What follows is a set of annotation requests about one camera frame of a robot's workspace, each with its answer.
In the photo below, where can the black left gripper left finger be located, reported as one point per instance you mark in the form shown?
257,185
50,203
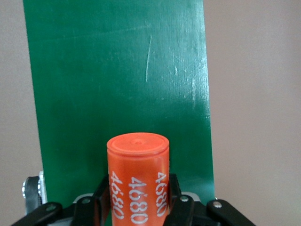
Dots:
82,208

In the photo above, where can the orange cylinder printed 4680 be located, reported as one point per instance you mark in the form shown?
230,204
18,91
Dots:
138,169

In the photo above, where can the green belt conveyor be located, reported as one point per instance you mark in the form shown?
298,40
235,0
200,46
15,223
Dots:
117,70

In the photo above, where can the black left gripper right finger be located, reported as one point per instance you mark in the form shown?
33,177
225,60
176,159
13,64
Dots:
183,209

